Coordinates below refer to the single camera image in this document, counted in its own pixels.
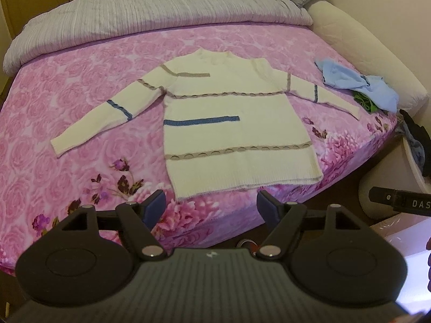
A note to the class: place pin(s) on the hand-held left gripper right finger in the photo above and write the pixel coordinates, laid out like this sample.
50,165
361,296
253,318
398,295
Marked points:
269,208

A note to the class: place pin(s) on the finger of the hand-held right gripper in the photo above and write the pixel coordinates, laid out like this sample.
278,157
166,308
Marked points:
382,196

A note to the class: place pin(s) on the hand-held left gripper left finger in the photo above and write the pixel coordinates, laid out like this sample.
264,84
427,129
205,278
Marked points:
153,208

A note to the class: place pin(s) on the white striped knit sweater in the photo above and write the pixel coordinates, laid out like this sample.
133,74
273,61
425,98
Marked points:
235,131

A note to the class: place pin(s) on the white laundry basket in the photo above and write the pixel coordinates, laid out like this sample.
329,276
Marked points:
370,188

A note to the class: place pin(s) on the red round object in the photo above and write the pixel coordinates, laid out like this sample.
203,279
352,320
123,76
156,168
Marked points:
245,243

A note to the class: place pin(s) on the denim blue garment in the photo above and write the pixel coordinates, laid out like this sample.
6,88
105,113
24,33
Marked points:
416,151

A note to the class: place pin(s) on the black garment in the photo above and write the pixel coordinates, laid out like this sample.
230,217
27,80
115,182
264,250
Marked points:
412,124

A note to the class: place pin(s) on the green garment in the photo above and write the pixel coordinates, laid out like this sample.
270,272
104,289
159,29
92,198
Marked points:
365,102

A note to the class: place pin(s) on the light blue garment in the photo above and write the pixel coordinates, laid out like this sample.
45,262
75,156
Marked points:
340,75

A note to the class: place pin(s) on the white long bolster cushion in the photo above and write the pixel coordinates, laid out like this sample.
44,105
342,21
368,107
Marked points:
363,47

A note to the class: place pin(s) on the pink floral bed blanket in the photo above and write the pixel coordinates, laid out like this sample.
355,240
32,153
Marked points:
84,74

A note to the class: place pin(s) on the grey striped duvet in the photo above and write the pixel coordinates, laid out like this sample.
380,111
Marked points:
134,13

